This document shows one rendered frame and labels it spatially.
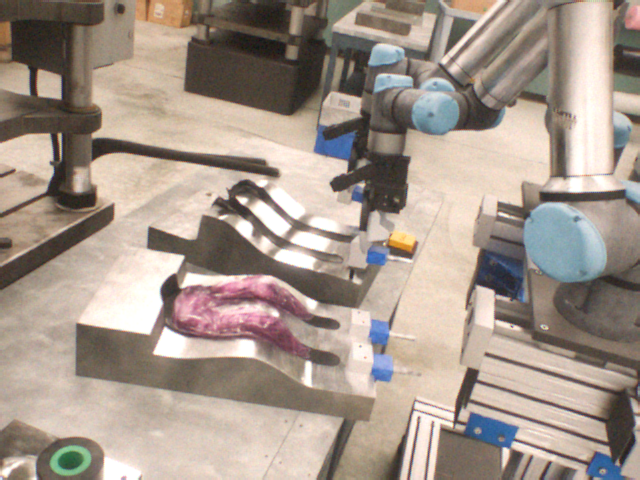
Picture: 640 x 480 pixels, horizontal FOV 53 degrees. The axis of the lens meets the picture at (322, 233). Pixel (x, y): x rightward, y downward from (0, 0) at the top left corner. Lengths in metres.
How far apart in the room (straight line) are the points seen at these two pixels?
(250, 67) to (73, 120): 3.78
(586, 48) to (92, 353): 0.88
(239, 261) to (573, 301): 0.69
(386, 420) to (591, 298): 1.39
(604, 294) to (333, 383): 0.46
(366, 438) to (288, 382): 1.22
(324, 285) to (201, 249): 0.29
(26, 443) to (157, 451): 0.19
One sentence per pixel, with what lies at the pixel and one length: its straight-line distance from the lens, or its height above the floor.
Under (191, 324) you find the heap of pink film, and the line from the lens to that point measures 1.14.
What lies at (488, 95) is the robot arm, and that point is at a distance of 1.26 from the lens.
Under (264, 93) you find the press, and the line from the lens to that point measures 5.32.
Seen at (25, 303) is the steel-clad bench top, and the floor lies 0.80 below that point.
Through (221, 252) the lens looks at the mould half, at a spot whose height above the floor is 0.85.
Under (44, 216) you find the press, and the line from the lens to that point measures 1.69.
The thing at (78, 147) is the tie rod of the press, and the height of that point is 0.95.
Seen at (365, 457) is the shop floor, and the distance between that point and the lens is 2.24.
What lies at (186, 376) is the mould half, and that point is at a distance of 1.12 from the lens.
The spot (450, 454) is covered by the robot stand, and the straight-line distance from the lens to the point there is 2.04.
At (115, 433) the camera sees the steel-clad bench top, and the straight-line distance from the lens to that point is 1.08.
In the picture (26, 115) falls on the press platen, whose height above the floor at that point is 1.04.
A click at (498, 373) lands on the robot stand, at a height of 0.91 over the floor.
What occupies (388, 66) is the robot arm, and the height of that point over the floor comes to 1.27.
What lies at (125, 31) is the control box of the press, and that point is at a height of 1.16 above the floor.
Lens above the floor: 1.57
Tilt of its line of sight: 27 degrees down
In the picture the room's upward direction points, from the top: 12 degrees clockwise
